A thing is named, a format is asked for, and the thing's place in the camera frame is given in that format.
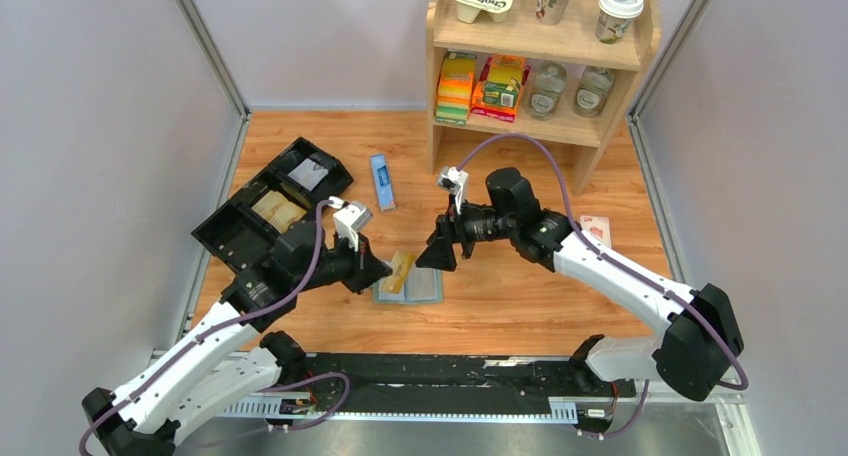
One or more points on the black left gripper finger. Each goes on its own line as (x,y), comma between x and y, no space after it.
(361,279)
(367,262)

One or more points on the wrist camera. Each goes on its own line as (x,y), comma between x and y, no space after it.
(350,218)
(455,182)

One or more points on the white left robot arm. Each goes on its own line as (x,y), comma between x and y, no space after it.
(231,353)

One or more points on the green sponge pack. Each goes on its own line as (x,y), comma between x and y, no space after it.
(455,87)

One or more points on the aluminium frame rail left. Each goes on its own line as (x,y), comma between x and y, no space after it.
(227,118)

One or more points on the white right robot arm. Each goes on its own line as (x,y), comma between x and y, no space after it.
(696,337)

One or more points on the aluminium frame rail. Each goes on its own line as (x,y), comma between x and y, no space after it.
(227,118)
(676,30)

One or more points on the aluminium frame rail right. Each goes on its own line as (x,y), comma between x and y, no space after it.
(676,30)

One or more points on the teal card holder wallet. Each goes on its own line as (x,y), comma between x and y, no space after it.
(423,286)

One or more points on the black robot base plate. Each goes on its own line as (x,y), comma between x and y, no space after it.
(449,384)

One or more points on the white Kamenoko sponge pack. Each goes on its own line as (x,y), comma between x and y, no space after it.
(598,226)

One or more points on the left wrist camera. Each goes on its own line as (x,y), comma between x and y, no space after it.
(350,218)

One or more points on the orange pink sponge pack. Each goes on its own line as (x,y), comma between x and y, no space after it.
(498,92)

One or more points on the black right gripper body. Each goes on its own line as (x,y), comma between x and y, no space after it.
(496,226)

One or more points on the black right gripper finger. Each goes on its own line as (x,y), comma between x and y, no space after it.
(439,253)
(467,220)

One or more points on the wooden shelf unit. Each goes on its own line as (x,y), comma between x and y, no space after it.
(571,41)

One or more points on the glass jar right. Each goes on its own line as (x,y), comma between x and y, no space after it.
(593,90)

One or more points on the glass jar left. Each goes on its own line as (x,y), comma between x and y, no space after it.
(547,89)

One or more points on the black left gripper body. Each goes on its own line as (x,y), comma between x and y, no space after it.
(338,264)

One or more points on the blue slim box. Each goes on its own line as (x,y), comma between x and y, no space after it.
(382,182)

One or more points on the paper coffee cup right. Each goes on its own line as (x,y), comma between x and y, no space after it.
(615,18)

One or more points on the glass jar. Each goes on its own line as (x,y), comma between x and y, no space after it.
(547,89)
(593,90)

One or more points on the black compartment tray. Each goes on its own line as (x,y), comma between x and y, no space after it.
(245,227)

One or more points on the silver card in tray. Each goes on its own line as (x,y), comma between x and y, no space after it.
(308,174)

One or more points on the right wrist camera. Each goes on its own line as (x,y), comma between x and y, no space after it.
(455,182)

